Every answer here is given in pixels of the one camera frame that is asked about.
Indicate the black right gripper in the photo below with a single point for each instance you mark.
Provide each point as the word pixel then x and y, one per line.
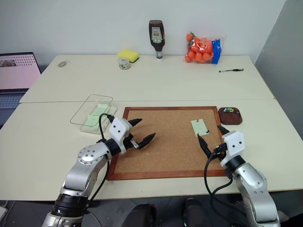
pixel 219 154

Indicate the teal and white object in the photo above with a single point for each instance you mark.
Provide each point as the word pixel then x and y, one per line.
pixel 227 109

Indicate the small clear glass jar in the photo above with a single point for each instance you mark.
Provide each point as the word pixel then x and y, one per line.
pixel 123 63

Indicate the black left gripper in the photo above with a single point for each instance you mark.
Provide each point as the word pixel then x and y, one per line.
pixel 130 142

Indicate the black ballpoint pen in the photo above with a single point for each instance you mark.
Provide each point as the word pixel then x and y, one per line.
pixel 230 70

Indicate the pale green paper note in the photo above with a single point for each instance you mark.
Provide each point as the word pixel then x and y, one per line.
pixel 100 109
pixel 91 121
pixel 200 127

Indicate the brown dish of pushpins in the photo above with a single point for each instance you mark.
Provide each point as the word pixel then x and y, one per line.
pixel 230 118

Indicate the clear plastic tray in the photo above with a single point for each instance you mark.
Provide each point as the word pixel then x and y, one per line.
pixel 78 118

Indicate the wood-framed cork board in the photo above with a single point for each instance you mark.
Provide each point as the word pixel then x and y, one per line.
pixel 165 144

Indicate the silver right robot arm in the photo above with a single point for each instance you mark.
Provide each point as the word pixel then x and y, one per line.
pixel 254 189

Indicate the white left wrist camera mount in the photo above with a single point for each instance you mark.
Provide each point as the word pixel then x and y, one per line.
pixel 118 128

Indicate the grey partition panel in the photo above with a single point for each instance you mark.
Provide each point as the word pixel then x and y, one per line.
pixel 281 59

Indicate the bag of orange fruit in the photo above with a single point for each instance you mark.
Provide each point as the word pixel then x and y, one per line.
pixel 201 49

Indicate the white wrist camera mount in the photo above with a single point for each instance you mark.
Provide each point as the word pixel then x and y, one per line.
pixel 118 128
pixel 234 144

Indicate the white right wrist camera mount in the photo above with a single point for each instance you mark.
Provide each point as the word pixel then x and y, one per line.
pixel 234 144

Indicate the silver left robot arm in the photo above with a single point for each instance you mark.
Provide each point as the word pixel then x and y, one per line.
pixel 81 170

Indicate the brown sauce squeeze bottle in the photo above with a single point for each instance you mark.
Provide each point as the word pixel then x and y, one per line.
pixel 156 35

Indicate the dark rounded shape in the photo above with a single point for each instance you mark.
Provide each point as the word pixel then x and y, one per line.
pixel 142 216
pixel 196 212

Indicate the small clear round lid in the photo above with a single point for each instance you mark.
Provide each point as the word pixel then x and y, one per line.
pixel 62 63

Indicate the open laptop computer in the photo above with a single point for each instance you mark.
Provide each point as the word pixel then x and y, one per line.
pixel 16 73

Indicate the yellow and green sponge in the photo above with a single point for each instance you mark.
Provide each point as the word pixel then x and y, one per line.
pixel 127 55

